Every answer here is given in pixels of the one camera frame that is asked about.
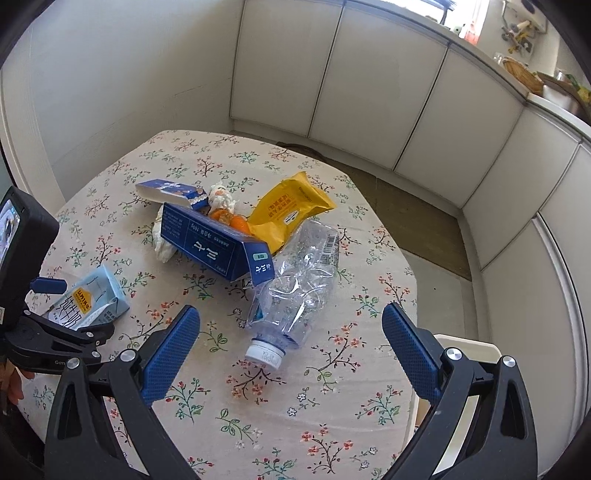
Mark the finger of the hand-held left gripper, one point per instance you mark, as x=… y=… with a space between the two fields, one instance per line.
x=48 y=285
x=69 y=337

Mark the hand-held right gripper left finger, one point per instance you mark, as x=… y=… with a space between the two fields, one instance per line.
x=168 y=355

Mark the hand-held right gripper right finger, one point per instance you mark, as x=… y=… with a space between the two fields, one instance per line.
x=411 y=355

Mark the light blue milk carton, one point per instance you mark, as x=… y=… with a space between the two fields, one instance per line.
x=92 y=300

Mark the white plastic bin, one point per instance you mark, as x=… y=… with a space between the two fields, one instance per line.
x=471 y=346

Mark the clear crushed plastic bottle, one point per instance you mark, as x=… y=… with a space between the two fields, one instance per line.
x=295 y=295

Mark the yellow snack bag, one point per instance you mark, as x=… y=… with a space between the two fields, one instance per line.
x=291 y=203

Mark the person's left hand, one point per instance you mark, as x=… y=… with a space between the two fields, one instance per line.
x=13 y=387

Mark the floral tablecloth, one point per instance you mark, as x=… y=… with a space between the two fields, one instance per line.
x=351 y=258

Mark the blue cardboard box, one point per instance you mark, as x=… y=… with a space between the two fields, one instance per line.
x=203 y=240

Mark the brown floor mat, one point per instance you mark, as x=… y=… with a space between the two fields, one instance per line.
x=425 y=230
x=341 y=164

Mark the orange peel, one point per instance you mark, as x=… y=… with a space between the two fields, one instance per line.
x=220 y=216
x=240 y=225

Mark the small twisted white tissue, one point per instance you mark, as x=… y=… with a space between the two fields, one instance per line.
x=220 y=198

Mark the white drawer cabinet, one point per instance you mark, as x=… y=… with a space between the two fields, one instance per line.
x=521 y=184

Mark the white kitchen cabinet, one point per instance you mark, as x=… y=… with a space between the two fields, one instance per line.
x=369 y=83

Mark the steel tray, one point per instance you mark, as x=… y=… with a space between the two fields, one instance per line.
x=561 y=99

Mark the wicker basket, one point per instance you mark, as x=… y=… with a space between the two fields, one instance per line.
x=524 y=74

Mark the red bottle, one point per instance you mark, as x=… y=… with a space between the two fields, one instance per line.
x=472 y=32

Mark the window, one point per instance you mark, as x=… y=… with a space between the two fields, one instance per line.
x=457 y=11

